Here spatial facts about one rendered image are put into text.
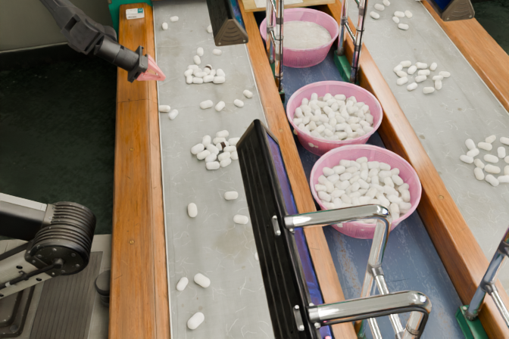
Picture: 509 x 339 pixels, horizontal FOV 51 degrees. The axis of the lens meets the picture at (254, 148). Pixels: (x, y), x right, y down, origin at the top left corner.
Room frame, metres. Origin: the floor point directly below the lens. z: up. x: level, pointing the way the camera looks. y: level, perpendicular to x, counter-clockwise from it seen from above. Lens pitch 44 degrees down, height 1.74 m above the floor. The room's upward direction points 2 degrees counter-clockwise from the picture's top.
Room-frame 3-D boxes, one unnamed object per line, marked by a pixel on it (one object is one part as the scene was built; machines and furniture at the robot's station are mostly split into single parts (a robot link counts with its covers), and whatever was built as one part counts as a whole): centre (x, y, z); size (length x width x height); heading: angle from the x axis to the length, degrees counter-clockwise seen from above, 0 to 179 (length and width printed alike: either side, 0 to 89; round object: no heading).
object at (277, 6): (1.39, 0.01, 0.90); 0.20 x 0.19 x 0.45; 8
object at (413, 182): (0.88, -0.27, 0.72); 0.27 x 0.27 x 0.10
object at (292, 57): (1.59, -0.16, 0.72); 0.27 x 0.27 x 0.10
